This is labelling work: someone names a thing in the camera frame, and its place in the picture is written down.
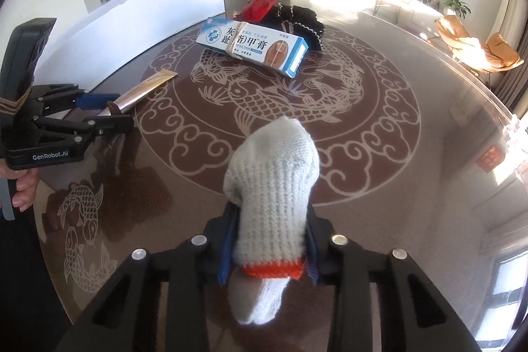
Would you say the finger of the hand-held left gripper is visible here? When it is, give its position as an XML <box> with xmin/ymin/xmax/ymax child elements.
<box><xmin>32</xmin><ymin>83</ymin><xmax>121</xmax><ymax>118</ymax></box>
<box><xmin>32</xmin><ymin>113</ymin><xmax>135</xmax><ymax>149</ymax></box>

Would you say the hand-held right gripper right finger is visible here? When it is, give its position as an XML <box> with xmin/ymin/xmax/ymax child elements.
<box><xmin>304</xmin><ymin>207</ymin><xmax>483</xmax><ymax>352</ymax></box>

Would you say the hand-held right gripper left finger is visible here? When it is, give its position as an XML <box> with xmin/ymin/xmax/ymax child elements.
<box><xmin>53</xmin><ymin>206</ymin><xmax>242</xmax><ymax>352</ymax></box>

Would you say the gold tube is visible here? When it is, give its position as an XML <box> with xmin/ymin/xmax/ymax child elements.
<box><xmin>99</xmin><ymin>69</ymin><xmax>179</xmax><ymax>118</ymax></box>

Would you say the white knit glove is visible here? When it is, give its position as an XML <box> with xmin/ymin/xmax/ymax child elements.
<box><xmin>223</xmin><ymin>116</ymin><xmax>320</xmax><ymax>326</ymax></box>

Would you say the white curved partition board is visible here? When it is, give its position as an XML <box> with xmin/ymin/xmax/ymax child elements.
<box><xmin>31</xmin><ymin>0</ymin><xmax>225</xmax><ymax>97</ymax></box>

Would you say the blue ointment box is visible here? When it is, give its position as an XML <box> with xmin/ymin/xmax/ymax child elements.
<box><xmin>195</xmin><ymin>16</ymin><xmax>310</xmax><ymax>79</ymax></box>

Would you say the person's left hand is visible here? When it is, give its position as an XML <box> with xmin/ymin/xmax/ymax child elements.
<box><xmin>0</xmin><ymin>166</ymin><xmax>41</xmax><ymax>212</ymax></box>

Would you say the red packet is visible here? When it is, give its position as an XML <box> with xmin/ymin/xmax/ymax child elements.
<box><xmin>240</xmin><ymin>0</ymin><xmax>283</xmax><ymax>23</ymax></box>

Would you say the red square sticker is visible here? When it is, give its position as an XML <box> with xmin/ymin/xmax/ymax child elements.
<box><xmin>475</xmin><ymin>146</ymin><xmax>505</xmax><ymax>172</ymax></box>

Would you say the white television stand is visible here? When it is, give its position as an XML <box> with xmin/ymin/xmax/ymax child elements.
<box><xmin>371</xmin><ymin>0</ymin><xmax>446</xmax><ymax>23</ymax></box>

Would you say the orange lounge chair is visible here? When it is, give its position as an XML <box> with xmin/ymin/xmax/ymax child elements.
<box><xmin>435</xmin><ymin>16</ymin><xmax>524</xmax><ymax>73</ymax></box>

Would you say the grey curtain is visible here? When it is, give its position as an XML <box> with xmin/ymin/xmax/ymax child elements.
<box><xmin>493</xmin><ymin>0</ymin><xmax>528</xmax><ymax>113</ymax></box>

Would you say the large green potted plant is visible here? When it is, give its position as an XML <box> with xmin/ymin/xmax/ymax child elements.
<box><xmin>438</xmin><ymin>0</ymin><xmax>471</xmax><ymax>18</ymax></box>

